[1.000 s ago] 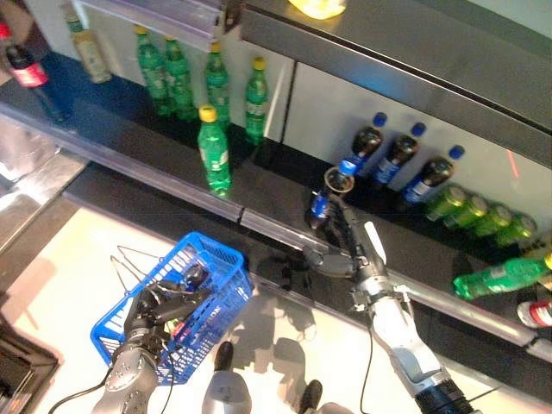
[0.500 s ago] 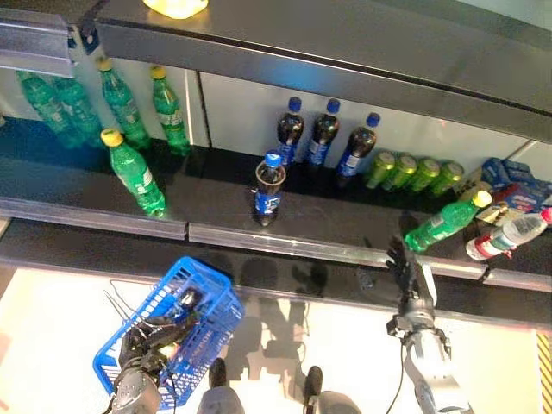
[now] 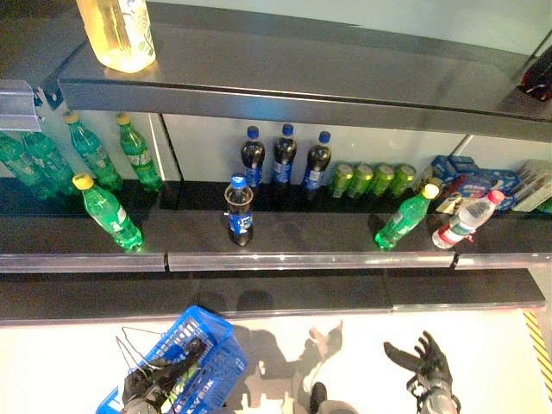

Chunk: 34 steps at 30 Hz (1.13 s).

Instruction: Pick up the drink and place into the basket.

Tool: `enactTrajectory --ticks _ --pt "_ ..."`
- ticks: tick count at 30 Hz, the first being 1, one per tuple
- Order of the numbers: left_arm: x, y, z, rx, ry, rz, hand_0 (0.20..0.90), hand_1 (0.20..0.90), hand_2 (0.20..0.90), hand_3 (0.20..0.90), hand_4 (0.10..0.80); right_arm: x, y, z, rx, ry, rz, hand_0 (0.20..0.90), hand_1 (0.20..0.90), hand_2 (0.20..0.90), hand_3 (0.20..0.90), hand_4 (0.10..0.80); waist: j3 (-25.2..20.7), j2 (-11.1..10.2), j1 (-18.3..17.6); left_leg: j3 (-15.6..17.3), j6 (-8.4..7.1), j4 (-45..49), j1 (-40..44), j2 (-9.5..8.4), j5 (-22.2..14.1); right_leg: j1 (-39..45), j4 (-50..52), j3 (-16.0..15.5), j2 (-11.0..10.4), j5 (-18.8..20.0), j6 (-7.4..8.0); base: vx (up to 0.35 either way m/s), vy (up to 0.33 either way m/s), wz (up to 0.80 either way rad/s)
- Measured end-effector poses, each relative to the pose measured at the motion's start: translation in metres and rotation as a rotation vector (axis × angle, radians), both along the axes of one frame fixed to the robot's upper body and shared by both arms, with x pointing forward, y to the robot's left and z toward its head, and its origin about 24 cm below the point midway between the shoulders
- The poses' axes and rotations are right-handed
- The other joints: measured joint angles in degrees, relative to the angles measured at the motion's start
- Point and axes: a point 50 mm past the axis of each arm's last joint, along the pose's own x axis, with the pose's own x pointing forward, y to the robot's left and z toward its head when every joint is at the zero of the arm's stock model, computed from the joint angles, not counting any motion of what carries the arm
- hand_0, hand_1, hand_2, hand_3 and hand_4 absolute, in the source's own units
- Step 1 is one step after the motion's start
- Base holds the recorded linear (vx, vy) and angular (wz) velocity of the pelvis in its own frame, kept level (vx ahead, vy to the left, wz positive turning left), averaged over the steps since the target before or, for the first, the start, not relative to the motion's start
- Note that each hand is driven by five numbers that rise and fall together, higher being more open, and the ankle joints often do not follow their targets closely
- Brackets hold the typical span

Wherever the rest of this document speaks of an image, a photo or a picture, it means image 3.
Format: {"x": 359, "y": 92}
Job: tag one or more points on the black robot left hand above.
{"x": 142, "y": 384}

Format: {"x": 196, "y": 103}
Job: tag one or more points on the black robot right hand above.
{"x": 424, "y": 362}

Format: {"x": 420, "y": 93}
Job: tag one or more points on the blue plastic shopping basket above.
{"x": 215, "y": 332}

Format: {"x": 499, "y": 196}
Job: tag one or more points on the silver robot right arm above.
{"x": 437, "y": 403}

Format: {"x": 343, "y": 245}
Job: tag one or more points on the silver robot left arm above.
{"x": 144, "y": 407}

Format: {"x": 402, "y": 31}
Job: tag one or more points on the green drink container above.
{"x": 185, "y": 381}

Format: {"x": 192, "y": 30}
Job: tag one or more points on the large yellow drink bottle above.
{"x": 125, "y": 39}

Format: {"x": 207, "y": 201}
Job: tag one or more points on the silver robot right leg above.
{"x": 319, "y": 397}

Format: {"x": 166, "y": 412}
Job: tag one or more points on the yellow black hazard tape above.
{"x": 539, "y": 345}

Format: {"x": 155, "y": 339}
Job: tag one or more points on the clear water bottle red cap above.
{"x": 463, "y": 222}

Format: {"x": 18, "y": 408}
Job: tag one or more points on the small yellow snack pack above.
{"x": 448, "y": 202}

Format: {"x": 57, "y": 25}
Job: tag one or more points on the blue Oreo cookie pack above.
{"x": 487, "y": 183}

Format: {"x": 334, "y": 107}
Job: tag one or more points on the blue cookie box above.
{"x": 450, "y": 168}

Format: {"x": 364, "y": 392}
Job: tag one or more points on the green snack bag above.
{"x": 545, "y": 208}

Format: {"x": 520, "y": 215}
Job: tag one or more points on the pale blue white carton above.
{"x": 535, "y": 185}

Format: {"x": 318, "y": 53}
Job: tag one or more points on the large Pepsi bottle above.
{"x": 537, "y": 77}

